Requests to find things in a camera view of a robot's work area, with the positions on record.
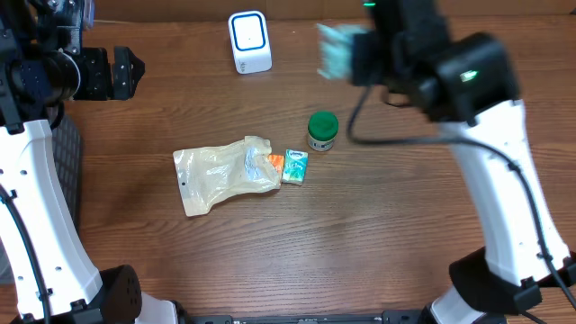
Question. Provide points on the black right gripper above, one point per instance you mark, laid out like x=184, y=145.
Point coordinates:
x=365, y=63

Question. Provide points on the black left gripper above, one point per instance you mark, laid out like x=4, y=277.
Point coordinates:
x=105, y=86

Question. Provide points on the teal wet wipes pack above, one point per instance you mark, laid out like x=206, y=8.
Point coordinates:
x=335, y=49

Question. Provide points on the green capped bottle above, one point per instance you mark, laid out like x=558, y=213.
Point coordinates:
x=323, y=128

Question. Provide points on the beige plastic pouch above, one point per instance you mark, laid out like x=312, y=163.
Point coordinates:
x=211, y=175

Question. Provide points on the teal tissue pack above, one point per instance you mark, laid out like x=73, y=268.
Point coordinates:
x=295, y=167

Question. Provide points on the orange tissue pack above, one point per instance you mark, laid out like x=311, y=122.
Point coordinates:
x=277, y=162

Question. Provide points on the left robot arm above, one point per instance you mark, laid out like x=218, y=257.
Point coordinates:
x=43, y=65

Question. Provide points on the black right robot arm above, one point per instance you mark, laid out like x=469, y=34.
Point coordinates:
x=468, y=89

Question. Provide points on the white barcode scanner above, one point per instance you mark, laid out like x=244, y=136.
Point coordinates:
x=250, y=42

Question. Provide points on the cardboard backdrop panel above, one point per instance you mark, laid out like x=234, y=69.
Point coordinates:
x=167, y=11

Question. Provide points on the grey plastic mesh basket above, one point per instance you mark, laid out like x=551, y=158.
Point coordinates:
x=67, y=151

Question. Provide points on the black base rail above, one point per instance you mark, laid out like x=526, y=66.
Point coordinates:
x=387, y=317

